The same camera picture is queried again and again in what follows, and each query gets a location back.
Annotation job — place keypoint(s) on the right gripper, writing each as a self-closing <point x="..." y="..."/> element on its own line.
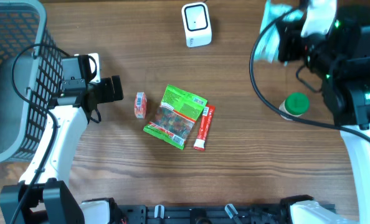
<point x="289" y="38"/>

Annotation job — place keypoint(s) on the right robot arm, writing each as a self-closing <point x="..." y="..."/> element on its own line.
<point x="334" y="43"/>

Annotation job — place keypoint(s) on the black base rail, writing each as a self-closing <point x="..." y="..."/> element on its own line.
<point x="258" y="213"/>

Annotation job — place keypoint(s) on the red stick sachet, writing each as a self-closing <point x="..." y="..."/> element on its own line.
<point x="206" y="119"/>

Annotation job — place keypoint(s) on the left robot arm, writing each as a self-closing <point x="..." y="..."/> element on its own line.
<point x="42" y="194"/>

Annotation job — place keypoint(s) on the green lid jar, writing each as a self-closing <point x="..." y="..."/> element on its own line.
<point x="295" y="104"/>

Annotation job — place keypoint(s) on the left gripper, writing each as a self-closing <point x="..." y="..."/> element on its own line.
<point x="109" y="96"/>

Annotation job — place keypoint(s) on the small red orange box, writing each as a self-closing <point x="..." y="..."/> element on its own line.
<point x="140" y="105"/>

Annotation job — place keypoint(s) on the teal white wipes packet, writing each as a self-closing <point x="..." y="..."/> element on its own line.
<point x="268" y="46"/>

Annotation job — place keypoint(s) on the green gummy candy bag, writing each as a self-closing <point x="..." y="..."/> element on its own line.
<point x="176" y="115"/>

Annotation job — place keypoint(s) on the grey plastic mesh basket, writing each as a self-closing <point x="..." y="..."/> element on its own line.
<point x="30" y="72"/>

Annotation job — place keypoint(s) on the white barcode scanner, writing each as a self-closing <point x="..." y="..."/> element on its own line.
<point x="197" y="25"/>

